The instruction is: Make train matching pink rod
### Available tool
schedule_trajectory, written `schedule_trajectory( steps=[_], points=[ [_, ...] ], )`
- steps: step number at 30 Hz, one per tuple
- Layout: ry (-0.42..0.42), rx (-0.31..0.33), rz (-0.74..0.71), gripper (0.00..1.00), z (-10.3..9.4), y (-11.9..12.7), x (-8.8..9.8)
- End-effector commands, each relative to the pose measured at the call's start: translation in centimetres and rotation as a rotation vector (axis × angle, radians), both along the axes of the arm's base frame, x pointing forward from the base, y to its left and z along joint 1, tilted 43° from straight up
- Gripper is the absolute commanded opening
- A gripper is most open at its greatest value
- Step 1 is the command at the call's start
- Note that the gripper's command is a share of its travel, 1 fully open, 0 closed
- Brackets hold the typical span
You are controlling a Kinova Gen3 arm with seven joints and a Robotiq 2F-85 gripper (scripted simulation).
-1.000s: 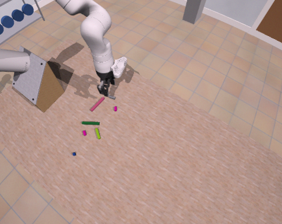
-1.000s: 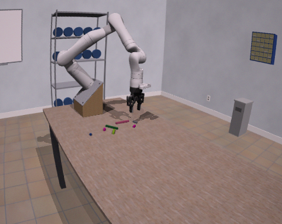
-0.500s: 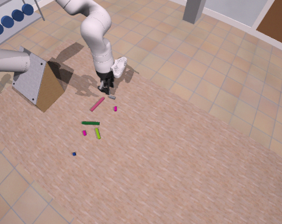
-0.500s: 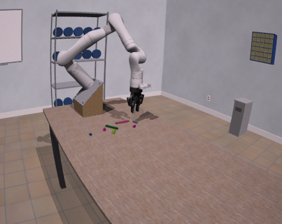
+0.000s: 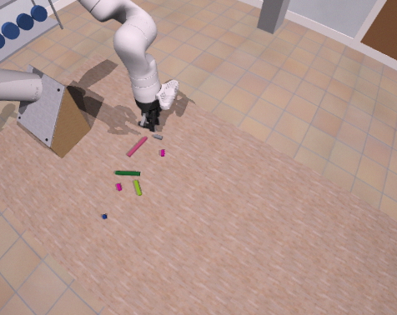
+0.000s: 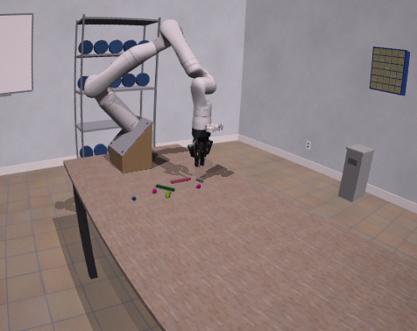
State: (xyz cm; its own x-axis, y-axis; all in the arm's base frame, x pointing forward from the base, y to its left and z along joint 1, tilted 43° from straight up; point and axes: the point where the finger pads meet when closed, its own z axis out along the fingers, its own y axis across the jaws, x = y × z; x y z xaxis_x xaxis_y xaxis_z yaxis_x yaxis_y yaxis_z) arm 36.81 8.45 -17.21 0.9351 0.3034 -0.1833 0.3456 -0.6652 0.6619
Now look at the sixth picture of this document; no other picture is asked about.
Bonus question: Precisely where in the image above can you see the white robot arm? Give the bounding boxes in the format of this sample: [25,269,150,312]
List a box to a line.
[84,19,223,133]

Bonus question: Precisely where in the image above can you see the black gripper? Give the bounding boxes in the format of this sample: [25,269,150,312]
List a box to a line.
[187,128,213,167]

